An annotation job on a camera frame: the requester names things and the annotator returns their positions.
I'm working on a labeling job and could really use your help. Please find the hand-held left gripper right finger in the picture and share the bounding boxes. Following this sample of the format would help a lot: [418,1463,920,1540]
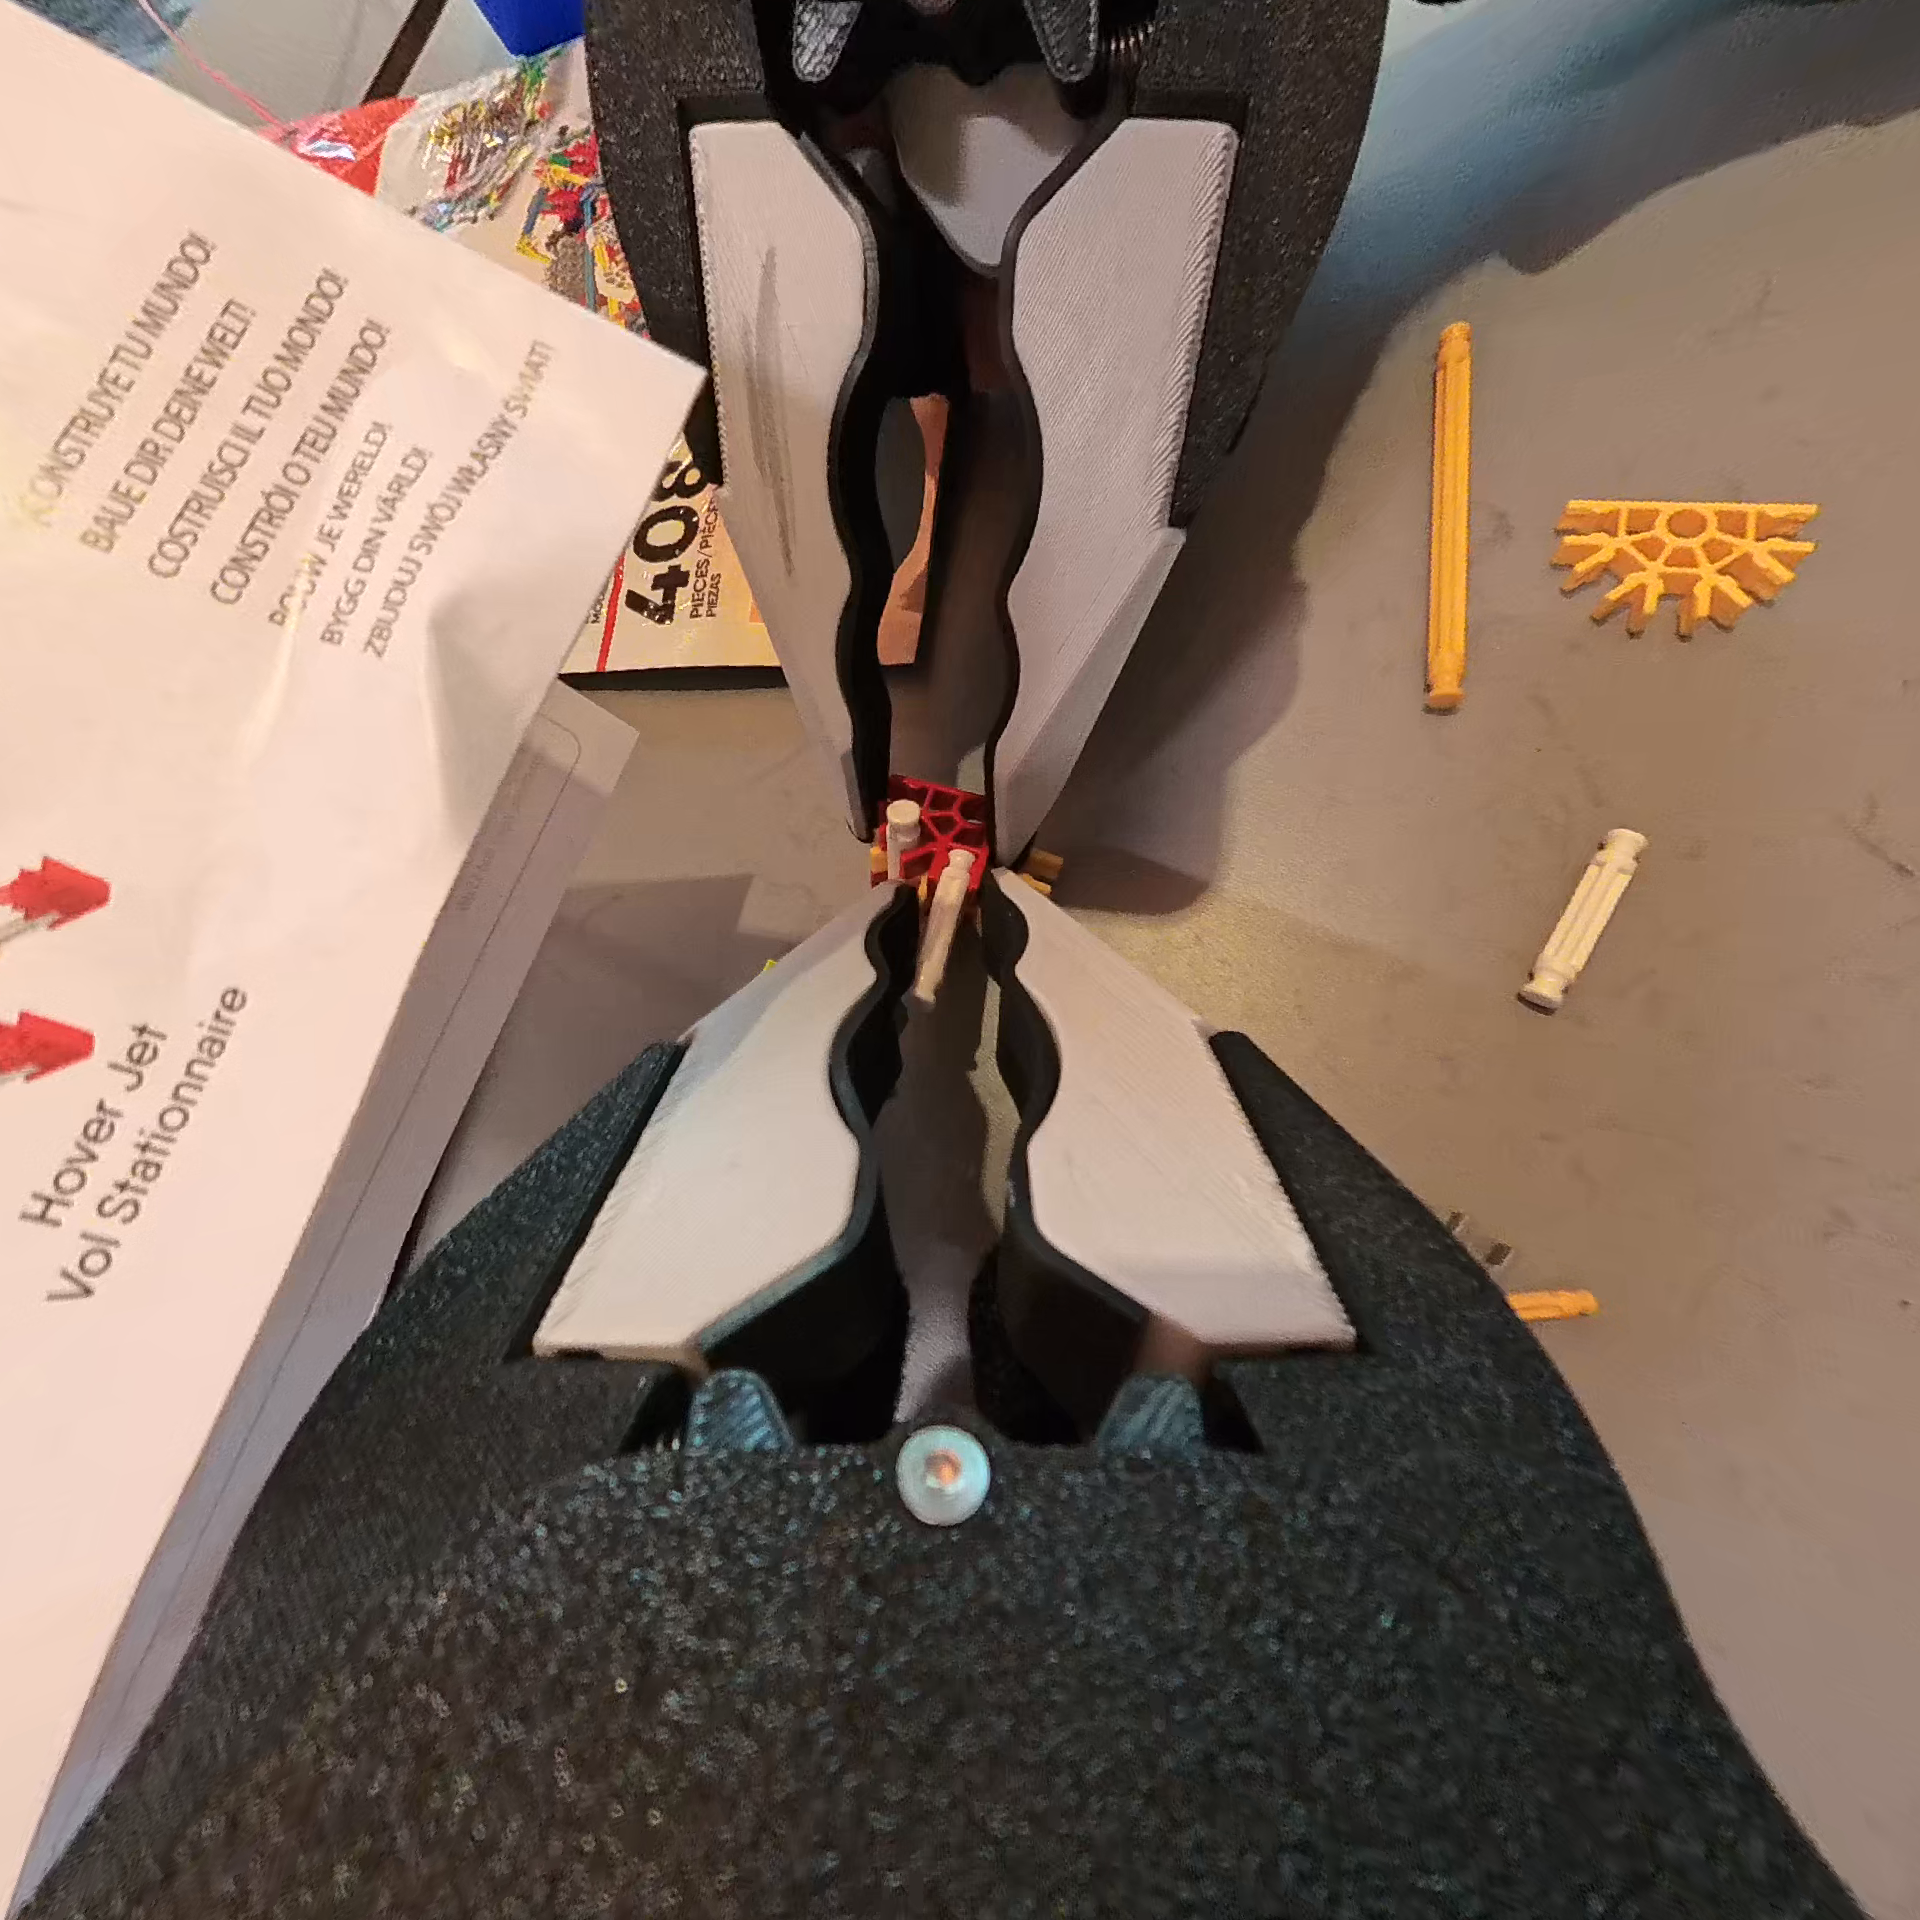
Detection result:
[980,872,1358,1371]

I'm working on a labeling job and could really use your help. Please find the booklet with green figure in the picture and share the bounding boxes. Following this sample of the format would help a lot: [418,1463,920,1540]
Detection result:
[30,697,641,1864]

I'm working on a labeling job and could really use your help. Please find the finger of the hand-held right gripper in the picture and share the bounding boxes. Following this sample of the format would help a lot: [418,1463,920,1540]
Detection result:
[987,119,1242,856]
[688,119,900,842]

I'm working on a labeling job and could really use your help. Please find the red corner connector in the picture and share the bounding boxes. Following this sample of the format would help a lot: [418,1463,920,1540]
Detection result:
[866,777,1000,890]

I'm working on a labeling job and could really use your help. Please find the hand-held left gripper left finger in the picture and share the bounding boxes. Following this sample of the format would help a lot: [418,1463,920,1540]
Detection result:
[532,880,920,1371]

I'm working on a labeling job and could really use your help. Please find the colourful construction toy bag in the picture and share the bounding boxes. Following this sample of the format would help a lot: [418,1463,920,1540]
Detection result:
[284,46,952,691]

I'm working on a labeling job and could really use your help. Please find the long yellow toy rod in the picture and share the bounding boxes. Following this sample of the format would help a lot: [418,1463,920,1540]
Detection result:
[1422,323,1477,710]

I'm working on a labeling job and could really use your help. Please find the yellow half-round connector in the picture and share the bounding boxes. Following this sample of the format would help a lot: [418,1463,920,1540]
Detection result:
[1552,499,1819,641]

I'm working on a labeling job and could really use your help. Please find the instruction sheet with model pictures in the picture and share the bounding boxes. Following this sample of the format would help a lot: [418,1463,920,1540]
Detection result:
[0,0,710,1653]

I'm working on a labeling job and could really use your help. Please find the red and yellow connector cluster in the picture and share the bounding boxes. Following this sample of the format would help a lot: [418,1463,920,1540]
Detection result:
[880,802,1072,902]

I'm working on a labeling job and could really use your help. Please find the short white toy rod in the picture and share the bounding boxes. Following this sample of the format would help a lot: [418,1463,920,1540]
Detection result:
[1518,830,1651,1013]

